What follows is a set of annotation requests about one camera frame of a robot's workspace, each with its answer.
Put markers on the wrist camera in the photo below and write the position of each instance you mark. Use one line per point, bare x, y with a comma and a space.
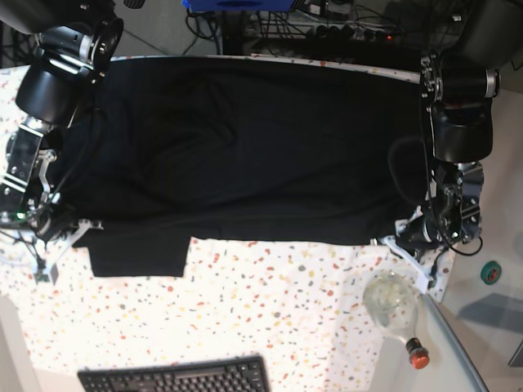
424, 283
48, 275

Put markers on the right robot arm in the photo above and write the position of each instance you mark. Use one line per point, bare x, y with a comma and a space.
75, 43

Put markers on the clear bottle with orange cap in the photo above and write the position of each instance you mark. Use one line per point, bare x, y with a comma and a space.
392, 304

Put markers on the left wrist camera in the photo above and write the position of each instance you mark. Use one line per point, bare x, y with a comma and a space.
424, 283

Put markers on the green tape roll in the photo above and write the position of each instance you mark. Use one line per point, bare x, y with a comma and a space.
491, 272

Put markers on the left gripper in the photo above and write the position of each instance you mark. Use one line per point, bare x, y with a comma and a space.
417, 241

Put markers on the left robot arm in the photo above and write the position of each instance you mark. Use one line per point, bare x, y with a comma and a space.
457, 87

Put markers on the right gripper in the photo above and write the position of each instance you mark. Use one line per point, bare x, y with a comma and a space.
57, 234

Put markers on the black computer keyboard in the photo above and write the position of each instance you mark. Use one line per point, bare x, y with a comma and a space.
243, 374

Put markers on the terrazzo patterned tablecloth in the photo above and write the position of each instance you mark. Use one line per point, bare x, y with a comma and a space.
297, 304

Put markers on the silver metal bar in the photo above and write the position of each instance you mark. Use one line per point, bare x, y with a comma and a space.
450, 368

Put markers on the blue box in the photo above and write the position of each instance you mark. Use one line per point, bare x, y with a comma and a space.
241, 5

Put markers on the black t-shirt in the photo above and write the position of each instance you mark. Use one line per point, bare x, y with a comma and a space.
182, 148

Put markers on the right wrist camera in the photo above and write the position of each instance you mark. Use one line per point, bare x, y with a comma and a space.
48, 275

